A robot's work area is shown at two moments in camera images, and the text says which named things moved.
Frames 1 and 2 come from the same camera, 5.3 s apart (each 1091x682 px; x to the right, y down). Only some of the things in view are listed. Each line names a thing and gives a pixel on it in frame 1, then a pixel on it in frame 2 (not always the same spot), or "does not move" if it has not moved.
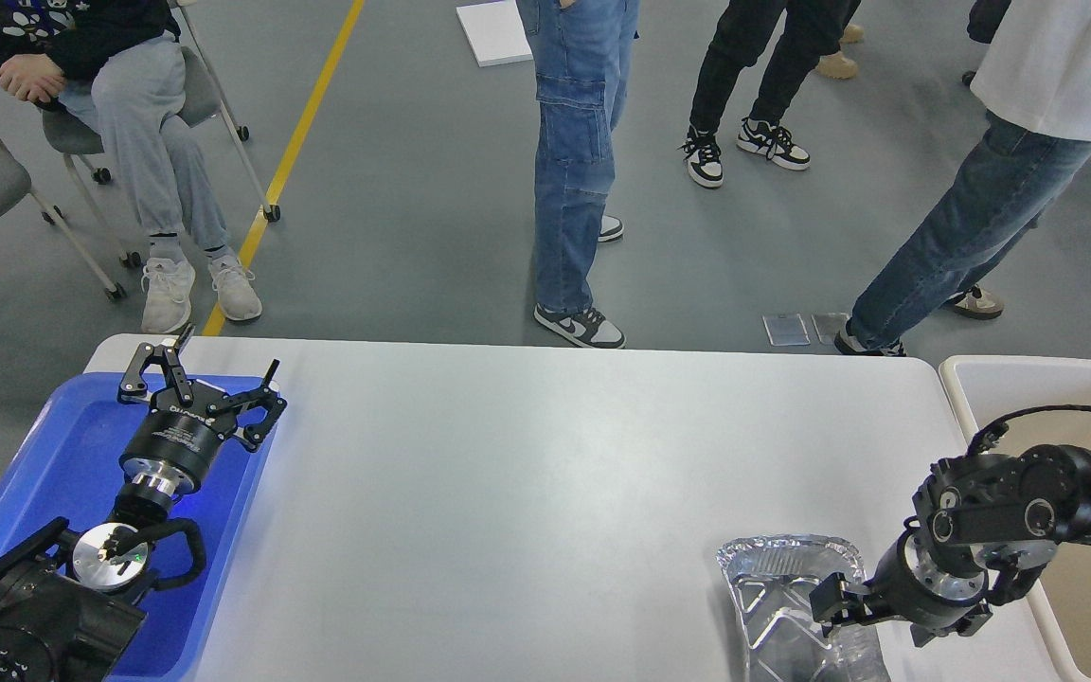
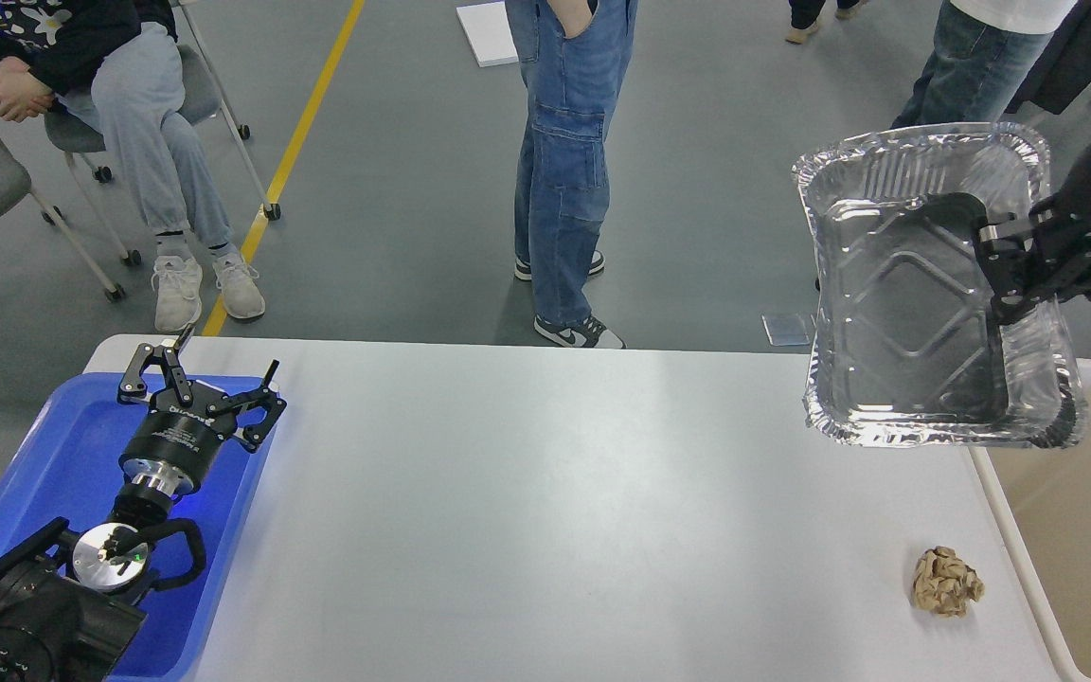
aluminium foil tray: [772, 578] -> [904, 351]
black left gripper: [169, 446] does not move
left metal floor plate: [786, 330] does not move
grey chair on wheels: [206, 98] does not move
